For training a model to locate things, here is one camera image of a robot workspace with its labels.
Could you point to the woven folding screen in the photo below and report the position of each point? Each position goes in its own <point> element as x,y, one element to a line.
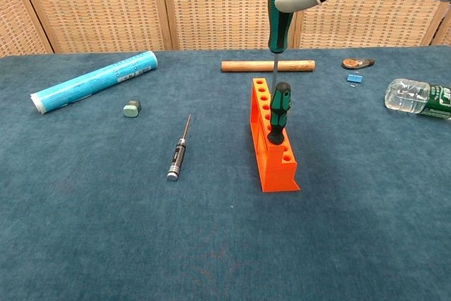
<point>211,5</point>

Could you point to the orange bit holder block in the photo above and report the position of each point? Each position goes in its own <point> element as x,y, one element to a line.
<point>278,170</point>

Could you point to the clear plastic water bottle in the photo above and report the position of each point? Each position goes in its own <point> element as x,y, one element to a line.
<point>408,98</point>

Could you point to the black precision screwdriver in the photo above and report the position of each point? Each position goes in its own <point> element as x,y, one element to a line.
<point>175,160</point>

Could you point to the blue table cloth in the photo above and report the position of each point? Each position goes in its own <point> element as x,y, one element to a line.
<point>105,227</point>

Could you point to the light blue printed tube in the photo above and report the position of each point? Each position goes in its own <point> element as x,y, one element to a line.
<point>91,80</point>

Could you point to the wooden rod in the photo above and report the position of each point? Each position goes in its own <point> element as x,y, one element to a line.
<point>246,66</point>

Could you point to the blue binder clip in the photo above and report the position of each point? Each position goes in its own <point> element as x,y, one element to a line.
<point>353,78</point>

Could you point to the brown correction tape dispenser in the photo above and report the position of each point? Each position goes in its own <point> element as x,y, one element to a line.
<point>354,64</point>

